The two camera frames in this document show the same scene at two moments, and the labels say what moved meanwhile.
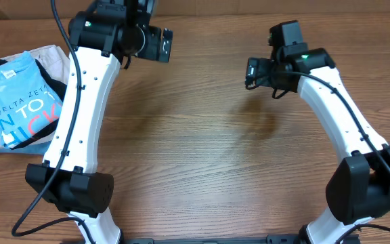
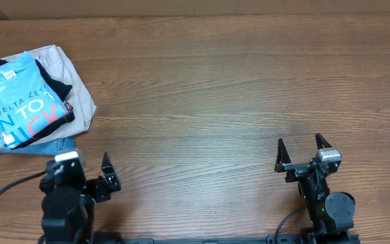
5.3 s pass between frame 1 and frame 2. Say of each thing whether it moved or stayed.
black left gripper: moved
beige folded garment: stayed
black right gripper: moved
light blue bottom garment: stayed
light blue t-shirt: stayed
